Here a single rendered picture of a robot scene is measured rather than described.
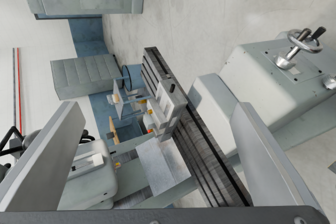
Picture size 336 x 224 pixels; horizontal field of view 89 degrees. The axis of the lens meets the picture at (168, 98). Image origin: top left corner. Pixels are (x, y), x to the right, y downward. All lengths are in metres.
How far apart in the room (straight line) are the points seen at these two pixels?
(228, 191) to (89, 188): 0.49
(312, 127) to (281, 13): 0.79
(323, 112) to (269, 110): 0.60
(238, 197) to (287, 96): 0.40
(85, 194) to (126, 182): 0.49
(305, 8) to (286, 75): 0.79
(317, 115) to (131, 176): 1.14
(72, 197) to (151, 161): 0.58
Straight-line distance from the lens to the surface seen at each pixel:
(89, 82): 5.75
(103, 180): 0.69
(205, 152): 0.76
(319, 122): 1.32
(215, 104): 0.73
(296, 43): 0.70
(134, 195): 1.14
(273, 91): 0.70
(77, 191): 0.69
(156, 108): 0.82
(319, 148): 1.63
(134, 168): 1.17
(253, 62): 0.73
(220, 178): 0.75
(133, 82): 2.90
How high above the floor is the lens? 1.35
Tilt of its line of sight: 25 degrees down
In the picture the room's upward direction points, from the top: 105 degrees counter-clockwise
